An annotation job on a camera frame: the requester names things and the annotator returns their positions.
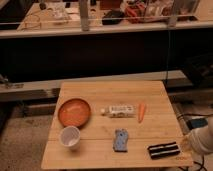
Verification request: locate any black striped eraser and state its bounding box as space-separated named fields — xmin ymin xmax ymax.
xmin=147 ymin=142 xmax=180 ymax=159

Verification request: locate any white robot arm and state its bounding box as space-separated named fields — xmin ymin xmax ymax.
xmin=188 ymin=117 xmax=213 ymax=155

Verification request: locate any white labelled bottle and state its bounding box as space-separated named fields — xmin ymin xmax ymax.
xmin=101 ymin=105 xmax=135 ymax=118

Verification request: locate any orange bowl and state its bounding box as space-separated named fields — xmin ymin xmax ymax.
xmin=58 ymin=98 xmax=91 ymax=127

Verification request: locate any orange carrot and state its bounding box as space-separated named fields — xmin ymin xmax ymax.
xmin=138 ymin=103 xmax=146 ymax=123

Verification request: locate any blue sponge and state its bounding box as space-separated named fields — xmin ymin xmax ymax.
xmin=113 ymin=129 xmax=129 ymax=152

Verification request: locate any white paper cup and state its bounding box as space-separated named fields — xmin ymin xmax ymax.
xmin=59 ymin=126 xmax=80 ymax=150

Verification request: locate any black bag on shelf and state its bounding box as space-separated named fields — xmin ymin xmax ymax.
xmin=102 ymin=10 xmax=124 ymax=25

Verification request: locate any red object on shelf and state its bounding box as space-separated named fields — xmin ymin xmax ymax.
xmin=125 ymin=3 xmax=146 ymax=24

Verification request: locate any black power adapter box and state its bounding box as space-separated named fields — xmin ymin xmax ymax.
xmin=187 ymin=118 xmax=208 ymax=130

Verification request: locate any metal rail beam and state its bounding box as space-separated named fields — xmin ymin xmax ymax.
xmin=0 ymin=70 xmax=186 ymax=102

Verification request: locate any black cable on floor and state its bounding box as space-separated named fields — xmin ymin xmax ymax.
xmin=176 ymin=113 xmax=213 ymax=171

